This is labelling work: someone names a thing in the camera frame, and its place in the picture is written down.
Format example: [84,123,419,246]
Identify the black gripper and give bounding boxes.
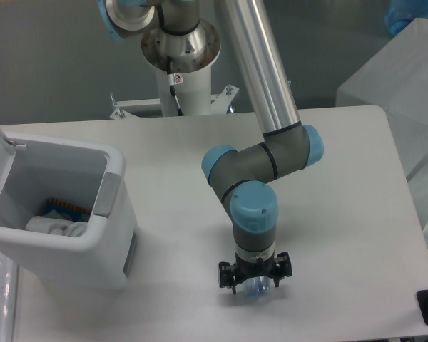
[218,252,292,295]

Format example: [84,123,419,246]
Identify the clear plastic water bottle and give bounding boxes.
[243,276,270,297]

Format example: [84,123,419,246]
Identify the white tissue wrapper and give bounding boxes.
[25,215,88,237]

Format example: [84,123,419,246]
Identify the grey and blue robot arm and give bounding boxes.
[97,1,324,290]

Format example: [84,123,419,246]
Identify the white open trash can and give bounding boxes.
[0,128,138,289]

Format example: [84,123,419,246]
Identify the blue snack packet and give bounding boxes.
[44,197,91,222]

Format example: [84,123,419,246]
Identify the white table clamp bracket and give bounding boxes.
[110,84,240,120]

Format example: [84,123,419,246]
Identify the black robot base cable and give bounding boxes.
[165,56,185,117]

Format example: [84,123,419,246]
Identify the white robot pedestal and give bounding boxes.
[141,19,221,117]

